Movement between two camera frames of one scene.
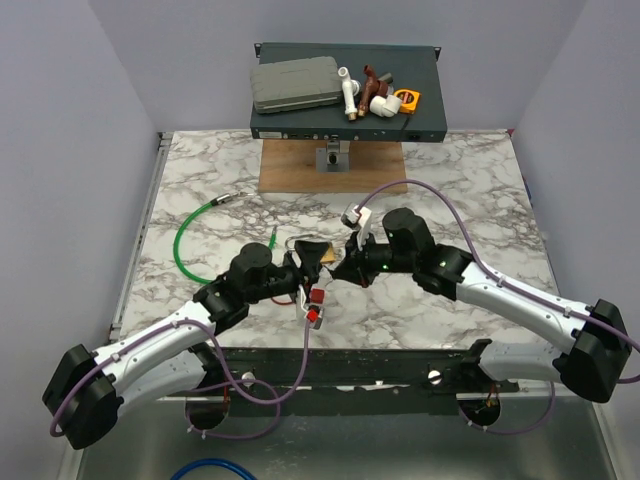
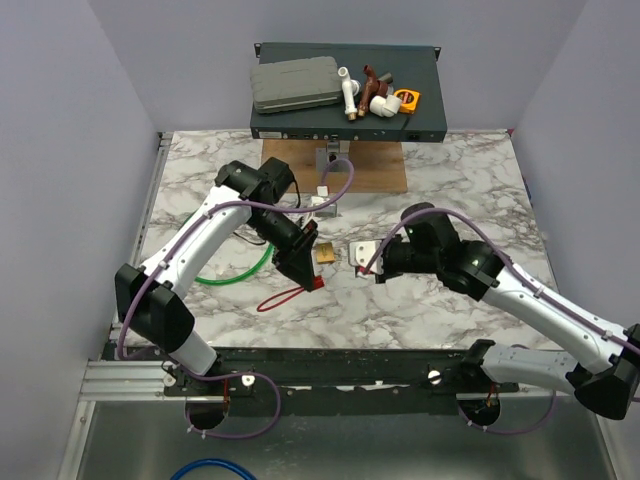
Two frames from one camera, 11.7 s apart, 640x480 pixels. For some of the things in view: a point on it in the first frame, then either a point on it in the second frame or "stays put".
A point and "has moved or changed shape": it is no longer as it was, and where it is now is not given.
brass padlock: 328,257 stays put
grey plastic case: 296,84 stays put
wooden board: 290,166 stays put
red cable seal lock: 317,297 has moved or changed shape
